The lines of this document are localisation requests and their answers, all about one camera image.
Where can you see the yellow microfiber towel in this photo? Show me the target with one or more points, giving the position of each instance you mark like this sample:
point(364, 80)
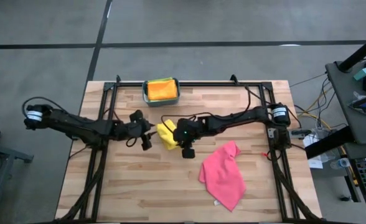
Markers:
point(167, 137)

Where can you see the pink microfiber towel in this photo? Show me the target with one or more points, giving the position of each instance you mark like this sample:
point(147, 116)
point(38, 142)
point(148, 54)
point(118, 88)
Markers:
point(222, 177)

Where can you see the black aluminium table frame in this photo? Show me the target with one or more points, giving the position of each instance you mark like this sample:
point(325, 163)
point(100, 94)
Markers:
point(186, 84)

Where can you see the blue-grey plastic bin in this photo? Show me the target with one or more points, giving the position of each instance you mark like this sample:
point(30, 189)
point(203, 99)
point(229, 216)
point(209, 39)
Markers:
point(162, 104)

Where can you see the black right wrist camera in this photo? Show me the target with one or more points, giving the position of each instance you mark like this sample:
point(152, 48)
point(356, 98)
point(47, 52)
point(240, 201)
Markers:
point(190, 126)

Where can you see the black frame clamp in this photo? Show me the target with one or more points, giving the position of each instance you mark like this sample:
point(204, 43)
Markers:
point(233, 78)
point(118, 78)

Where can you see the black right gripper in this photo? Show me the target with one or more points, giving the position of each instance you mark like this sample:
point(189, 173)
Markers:
point(189, 132)

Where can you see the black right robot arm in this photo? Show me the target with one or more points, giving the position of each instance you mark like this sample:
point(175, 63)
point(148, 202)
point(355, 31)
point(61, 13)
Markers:
point(232, 119)

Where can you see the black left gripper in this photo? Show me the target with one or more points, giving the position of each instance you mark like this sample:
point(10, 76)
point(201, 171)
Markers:
point(134, 129)

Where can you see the orange microfiber towel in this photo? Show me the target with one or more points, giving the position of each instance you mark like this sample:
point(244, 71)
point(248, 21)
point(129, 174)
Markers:
point(162, 90)

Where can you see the teal foam block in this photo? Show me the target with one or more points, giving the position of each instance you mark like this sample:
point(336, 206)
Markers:
point(362, 74)

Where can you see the grey side desk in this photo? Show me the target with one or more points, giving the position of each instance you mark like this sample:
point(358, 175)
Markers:
point(345, 102)

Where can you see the lime green microfiber towel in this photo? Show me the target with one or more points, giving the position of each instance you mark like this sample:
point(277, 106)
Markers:
point(159, 78)

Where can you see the black slanted pole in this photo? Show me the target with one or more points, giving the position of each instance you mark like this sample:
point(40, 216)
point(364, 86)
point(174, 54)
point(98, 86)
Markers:
point(360, 53)

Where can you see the small red clip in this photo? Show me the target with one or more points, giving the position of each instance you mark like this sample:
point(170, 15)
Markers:
point(265, 154)

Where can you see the clear plastic bottle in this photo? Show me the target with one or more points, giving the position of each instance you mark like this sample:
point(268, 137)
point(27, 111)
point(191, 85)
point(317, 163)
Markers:
point(341, 162)

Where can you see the silver metal bracket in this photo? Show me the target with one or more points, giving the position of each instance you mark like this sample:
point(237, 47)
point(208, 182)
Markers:
point(270, 133)

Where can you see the black desk leg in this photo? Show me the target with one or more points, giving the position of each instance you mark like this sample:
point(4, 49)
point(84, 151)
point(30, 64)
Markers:
point(329, 142)

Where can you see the white paper sheets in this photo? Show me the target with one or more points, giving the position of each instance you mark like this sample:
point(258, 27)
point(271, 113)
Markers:
point(313, 155)

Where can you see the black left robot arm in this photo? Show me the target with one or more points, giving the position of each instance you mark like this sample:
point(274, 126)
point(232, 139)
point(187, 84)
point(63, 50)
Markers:
point(77, 124)

